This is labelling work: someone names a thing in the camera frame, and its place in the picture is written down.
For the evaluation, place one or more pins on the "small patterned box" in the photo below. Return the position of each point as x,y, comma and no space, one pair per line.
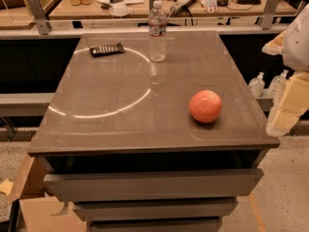
210,6

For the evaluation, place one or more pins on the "white power strip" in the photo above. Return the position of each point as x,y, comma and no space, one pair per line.
178,6

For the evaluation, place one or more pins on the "metal rail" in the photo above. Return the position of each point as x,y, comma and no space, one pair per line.
226,25

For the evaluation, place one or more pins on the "grey drawer cabinet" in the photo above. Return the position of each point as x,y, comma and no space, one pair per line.
122,113

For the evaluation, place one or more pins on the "clear bottle behind table left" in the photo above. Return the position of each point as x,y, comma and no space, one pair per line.
257,84

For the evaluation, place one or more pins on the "black chocolate bar wrapper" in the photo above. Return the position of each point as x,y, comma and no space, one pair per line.
108,49

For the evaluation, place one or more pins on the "clear plastic water bottle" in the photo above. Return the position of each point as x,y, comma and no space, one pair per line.
157,23

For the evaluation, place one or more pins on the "clear bottle behind table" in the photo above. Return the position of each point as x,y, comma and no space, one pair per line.
275,82
257,84

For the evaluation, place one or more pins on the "left metal bracket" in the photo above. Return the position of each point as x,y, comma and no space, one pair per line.
39,16

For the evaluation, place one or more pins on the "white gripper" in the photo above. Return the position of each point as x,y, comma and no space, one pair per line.
297,47

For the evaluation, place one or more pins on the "middle grey drawer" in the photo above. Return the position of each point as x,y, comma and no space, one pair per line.
155,209

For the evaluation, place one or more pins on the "metal bracket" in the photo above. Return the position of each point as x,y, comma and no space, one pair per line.
268,14
39,16

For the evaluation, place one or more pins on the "clear bottle behind table right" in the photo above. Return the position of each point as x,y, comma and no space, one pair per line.
275,82

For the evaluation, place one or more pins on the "wooden background desk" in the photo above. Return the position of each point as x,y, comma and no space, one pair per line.
66,11

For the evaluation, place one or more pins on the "bottom grey drawer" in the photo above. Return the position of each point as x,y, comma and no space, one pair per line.
168,225

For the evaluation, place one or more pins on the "right metal bracket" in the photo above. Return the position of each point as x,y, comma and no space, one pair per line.
268,14

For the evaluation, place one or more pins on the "red orange apple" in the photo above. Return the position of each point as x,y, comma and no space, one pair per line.
205,106

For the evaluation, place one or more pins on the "top grey drawer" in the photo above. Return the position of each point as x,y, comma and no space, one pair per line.
153,185

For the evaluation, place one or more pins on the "white bowl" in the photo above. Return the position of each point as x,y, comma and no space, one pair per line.
119,11

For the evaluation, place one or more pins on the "cardboard box on floor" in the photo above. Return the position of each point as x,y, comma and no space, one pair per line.
41,210

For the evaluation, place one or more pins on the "grey drawer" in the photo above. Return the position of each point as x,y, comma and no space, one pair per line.
153,185
155,209
168,225

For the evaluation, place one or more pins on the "yellow sticky note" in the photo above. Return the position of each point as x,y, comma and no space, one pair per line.
6,187

